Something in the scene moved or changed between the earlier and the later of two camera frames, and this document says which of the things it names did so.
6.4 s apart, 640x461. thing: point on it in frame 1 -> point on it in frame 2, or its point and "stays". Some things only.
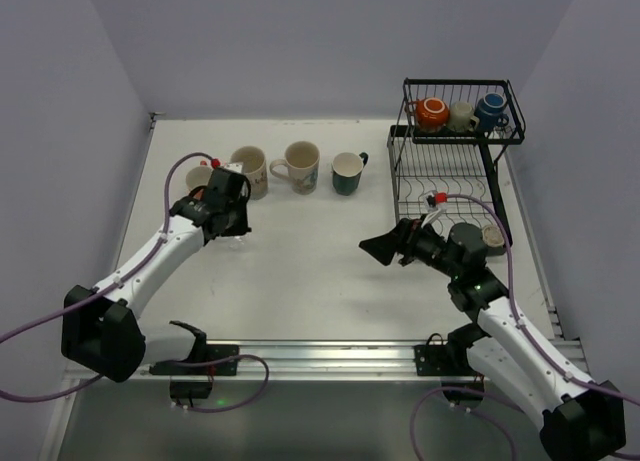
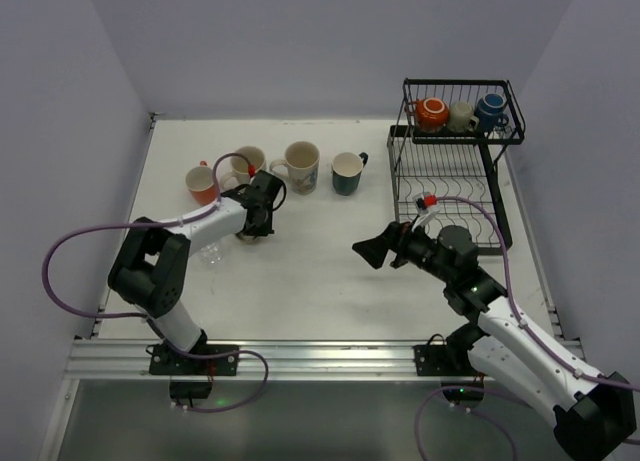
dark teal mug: x=346 y=168 stays
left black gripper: x=232 y=223 -> x=257 y=226
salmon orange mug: x=198 y=176 stays
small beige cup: x=492 y=236 -> x=249 y=239
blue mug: x=487 y=115 stays
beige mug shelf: x=461 y=117 stays
